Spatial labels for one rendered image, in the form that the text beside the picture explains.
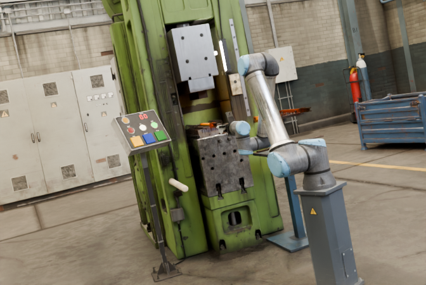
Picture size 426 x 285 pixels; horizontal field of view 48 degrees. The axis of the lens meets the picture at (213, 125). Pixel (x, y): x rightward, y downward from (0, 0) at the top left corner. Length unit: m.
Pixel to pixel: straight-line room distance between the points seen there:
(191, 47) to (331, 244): 1.80
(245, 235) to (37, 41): 6.57
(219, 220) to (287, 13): 8.02
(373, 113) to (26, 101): 5.55
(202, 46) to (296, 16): 7.73
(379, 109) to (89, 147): 4.86
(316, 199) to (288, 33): 8.62
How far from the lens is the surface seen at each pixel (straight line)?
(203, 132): 3.69
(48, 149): 8.69
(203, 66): 3.71
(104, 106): 8.83
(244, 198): 3.78
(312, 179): 2.74
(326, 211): 2.74
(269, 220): 4.10
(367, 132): 7.34
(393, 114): 6.98
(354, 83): 10.85
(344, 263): 2.86
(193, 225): 3.90
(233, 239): 3.81
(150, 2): 3.85
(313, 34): 11.52
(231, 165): 3.71
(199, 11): 3.93
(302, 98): 11.16
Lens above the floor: 1.23
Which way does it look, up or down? 4 degrees down
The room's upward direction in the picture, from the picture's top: 11 degrees counter-clockwise
